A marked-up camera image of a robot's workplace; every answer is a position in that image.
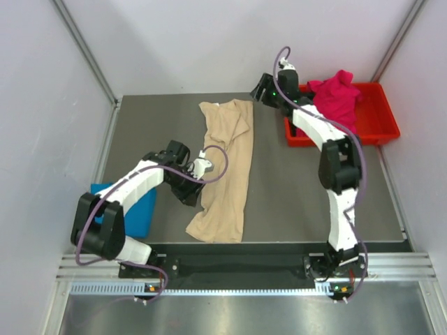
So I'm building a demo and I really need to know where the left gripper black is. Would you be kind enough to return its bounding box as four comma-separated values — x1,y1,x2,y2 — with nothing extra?
166,166,205,207

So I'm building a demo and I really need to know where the beige t shirt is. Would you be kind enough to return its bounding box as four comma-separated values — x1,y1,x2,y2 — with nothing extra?
186,99,254,243

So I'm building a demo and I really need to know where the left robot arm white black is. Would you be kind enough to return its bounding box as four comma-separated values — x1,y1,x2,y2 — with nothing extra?
71,140,214,277

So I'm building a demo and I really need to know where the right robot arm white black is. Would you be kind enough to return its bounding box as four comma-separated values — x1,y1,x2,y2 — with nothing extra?
250,68,362,276

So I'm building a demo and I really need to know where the folded blue t shirt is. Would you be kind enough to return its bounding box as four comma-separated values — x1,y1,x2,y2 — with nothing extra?
90,183,157,239

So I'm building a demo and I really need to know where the pink t shirt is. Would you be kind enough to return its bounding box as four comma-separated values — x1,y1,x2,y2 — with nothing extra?
307,70,362,133

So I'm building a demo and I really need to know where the red plastic bin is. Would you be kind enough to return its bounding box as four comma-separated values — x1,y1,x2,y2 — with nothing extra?
282,81,401,148

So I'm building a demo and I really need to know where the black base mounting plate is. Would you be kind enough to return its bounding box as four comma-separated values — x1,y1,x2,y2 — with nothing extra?
117,244,367,280

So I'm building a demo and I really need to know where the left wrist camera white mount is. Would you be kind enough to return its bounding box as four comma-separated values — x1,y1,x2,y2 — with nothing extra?
189,150,214,179

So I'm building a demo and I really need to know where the aluminium frame rail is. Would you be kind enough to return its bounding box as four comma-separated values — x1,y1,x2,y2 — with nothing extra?
56,254,120,281

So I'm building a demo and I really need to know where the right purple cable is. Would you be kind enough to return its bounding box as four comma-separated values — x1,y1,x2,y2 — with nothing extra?
272,45,369,303

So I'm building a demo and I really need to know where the grey slotted cable duct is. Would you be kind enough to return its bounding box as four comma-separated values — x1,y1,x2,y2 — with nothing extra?
70,281,351,297

